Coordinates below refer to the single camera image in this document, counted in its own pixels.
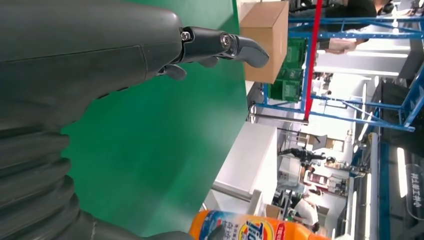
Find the green table mat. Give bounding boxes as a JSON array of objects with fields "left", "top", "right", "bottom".
[{"left": 61, "top": 0, "right": 249, "bottom": 238}]

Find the brown cardboard box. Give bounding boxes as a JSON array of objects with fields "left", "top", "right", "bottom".
[{"left": 239, "top": 0, "right": 290, "bottom": 85}]

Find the green plastic crate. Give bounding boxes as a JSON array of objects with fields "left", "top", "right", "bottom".
[
  {"left": 267, "top": 77, "right": 304, "bottom": 103},
  {"left": 277, "top": 37, "right": 309, "bottom": 80}
]

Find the person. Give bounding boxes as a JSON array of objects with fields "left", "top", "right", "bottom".
[
  {"left": 322, "top": 0, "right": 395, "bottom": 55},
  {"left": 292, "top": 188, "right": 322, "bottom": 233}
]

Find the silver metal stand frame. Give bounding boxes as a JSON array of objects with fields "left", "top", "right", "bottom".
[{"left": 202, "top": 105, "right": 310, "bottom": 213}]

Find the blue metal shelf frame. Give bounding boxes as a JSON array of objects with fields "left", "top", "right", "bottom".
[{"left": 255, "top": 14, "right": 424, "bottom": 133}]

